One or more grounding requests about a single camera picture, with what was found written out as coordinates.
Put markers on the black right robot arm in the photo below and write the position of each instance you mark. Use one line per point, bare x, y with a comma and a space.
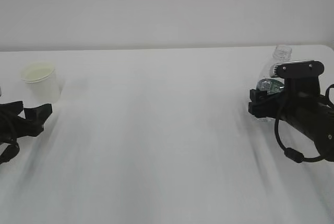
315, 121

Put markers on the clear water bottle green label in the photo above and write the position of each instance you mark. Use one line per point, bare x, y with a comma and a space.
269, 110

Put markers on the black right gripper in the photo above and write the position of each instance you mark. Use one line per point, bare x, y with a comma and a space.
296, 92

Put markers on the white paper cup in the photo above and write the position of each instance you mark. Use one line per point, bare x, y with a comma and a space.
40, 78

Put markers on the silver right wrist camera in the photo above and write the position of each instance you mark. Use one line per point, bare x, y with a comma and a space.
297, 69

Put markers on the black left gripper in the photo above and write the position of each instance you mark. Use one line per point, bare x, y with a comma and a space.
13, 126

